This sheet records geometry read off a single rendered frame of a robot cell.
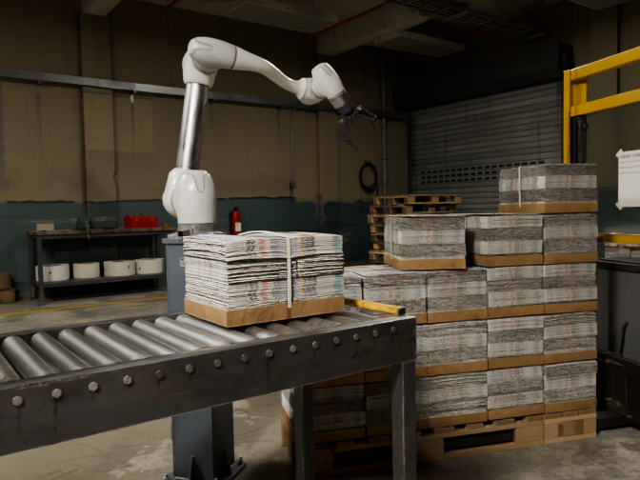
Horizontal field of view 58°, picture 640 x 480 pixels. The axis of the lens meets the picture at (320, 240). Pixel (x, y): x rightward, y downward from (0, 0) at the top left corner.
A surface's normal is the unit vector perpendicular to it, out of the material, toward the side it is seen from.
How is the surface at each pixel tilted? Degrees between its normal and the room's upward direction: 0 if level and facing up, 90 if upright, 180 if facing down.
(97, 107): 90
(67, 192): 90
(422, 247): 90
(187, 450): 90
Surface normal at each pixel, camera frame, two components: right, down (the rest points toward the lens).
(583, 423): 0.26, 0.04
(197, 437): -0.32, 0.06
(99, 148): 0.59, 0.03
